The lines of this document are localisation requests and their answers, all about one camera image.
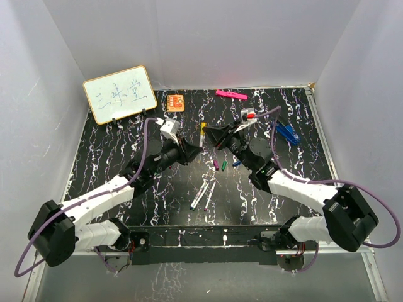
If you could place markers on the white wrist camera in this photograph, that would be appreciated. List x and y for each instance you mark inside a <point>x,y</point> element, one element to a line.
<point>248,118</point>
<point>169,128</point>

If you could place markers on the white green marker pen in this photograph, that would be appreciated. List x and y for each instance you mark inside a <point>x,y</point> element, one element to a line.
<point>201,197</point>

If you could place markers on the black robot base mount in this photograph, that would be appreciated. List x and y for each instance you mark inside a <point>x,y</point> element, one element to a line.
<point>213,244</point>

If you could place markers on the white magenta marker pen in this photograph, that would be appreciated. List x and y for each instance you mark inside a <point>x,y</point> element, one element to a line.
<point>210,196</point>

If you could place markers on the white blue marker pen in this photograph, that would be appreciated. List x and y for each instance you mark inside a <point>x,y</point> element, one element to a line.
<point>198,195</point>

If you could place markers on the white yellow marker pen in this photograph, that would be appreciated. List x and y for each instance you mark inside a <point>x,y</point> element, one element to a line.
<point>202,137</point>

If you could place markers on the yellow framed whiteboard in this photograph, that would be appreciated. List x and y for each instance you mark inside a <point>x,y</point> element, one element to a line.
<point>120,94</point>

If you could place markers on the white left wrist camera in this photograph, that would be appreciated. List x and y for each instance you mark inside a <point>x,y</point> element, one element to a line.
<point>169,128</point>

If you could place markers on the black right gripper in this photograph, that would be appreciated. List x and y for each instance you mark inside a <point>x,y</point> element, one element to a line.
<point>221,136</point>

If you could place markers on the magenta pen cap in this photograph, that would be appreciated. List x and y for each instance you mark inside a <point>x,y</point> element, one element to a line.
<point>216,165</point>

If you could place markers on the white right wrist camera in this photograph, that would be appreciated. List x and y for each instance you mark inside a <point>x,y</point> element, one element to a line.
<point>248,118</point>

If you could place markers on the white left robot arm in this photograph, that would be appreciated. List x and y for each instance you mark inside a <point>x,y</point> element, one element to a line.
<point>60,229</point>

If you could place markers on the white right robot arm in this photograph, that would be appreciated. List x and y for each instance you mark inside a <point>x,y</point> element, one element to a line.
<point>345,217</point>

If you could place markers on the blue stapler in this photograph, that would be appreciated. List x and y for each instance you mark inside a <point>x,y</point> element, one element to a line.
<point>284,128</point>

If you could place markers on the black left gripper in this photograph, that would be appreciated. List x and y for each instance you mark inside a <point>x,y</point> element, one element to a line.
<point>186,151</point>

